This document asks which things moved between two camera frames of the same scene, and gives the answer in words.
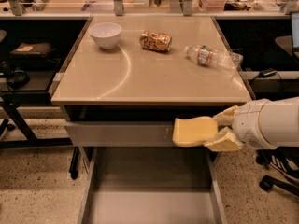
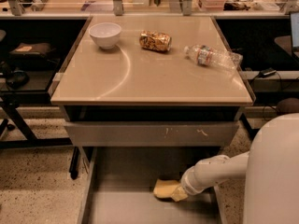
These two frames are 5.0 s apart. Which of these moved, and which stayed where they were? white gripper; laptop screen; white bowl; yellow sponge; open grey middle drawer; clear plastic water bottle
Moved: yellow sponge; white gripper
Stayed: clear plastic water bottle; laptop screen; white bowl; open grey middle drawer
